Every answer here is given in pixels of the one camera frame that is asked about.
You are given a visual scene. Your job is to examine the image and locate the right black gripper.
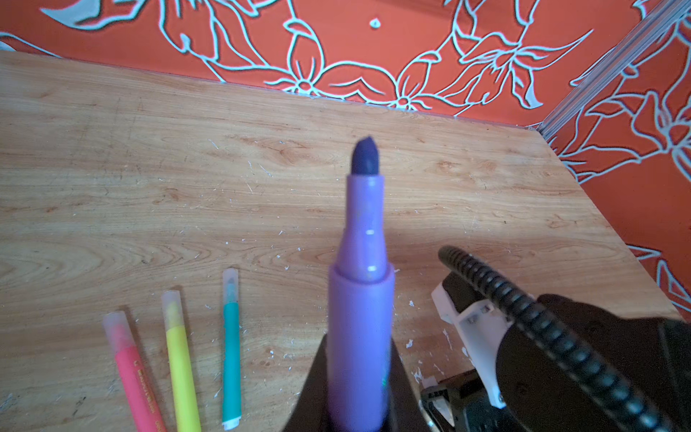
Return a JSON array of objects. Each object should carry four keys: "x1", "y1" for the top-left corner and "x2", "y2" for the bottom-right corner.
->
[{"x1": 421, "y1": 294, "x2": 690, "y2": 431}]

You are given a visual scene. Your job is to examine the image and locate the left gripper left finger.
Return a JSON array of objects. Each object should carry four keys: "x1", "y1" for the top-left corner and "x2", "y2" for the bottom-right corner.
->
[{"x1": 283, "y1": 335, "x2": 331, "y2": 432}]

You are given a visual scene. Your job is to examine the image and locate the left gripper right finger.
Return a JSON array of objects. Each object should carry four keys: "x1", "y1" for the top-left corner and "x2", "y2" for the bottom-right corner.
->
[{"x1": 387, "y1": 340, "x2": 429, "y2": 432}]

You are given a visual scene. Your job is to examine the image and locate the green marker pen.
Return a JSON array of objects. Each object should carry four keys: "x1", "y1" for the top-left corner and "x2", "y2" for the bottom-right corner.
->
[{"x1": 221, "y1": 268, "x2": 242, "y2": 431}]

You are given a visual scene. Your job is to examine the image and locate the yellow marker pen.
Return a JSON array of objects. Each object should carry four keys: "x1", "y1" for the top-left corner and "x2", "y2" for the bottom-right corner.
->
[{"x1": 161, "y1": 290, "x2": 202, "y2": 432}]

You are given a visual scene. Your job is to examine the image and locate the purple marker pen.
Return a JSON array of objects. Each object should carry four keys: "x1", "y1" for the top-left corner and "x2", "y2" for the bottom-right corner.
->
[{"x1": 327, "y1": 137, "x2": 395, "y2": 431}]

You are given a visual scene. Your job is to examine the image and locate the pink marker pen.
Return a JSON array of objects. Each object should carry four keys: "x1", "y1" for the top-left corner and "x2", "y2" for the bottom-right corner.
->
[{"x1": 103, "y1": 311, "x2": 166, "y2": 431}]

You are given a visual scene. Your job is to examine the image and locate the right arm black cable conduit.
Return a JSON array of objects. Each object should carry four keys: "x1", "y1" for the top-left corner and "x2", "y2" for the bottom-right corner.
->
[{"x1": 436, "y1": 245, "x2": 678, "y2": 432}]

